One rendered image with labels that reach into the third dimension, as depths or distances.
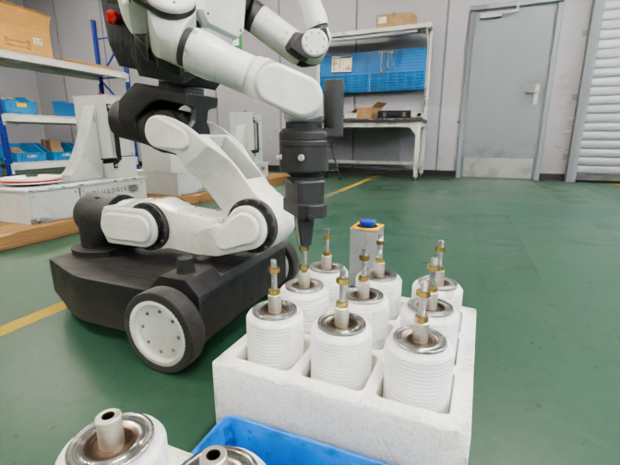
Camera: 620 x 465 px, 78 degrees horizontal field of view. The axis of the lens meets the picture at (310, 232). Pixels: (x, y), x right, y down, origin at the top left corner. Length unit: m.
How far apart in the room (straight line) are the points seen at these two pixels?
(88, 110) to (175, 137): 1.95
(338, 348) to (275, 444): 0.17
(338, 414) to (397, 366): 0.11
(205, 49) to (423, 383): 0.60
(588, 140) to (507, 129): 0.88
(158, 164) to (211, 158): 2.33
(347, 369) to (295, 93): 0.43
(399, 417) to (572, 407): 0.51
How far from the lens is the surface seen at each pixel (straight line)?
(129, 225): 1.20
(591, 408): 1.02
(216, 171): 1.03
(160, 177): 3.32
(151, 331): 0.98
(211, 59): 0.69
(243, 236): 0.96
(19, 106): 5.61
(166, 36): 0.72
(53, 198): 2.55
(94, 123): 2.93
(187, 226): 1.11
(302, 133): 0.65
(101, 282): 1.13
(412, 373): 0.56
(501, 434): 0.87
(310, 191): 0.66
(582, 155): 5.73
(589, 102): 5.74
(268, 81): 0.65
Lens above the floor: 0.53
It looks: 14 degrees down
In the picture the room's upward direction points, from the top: straight up
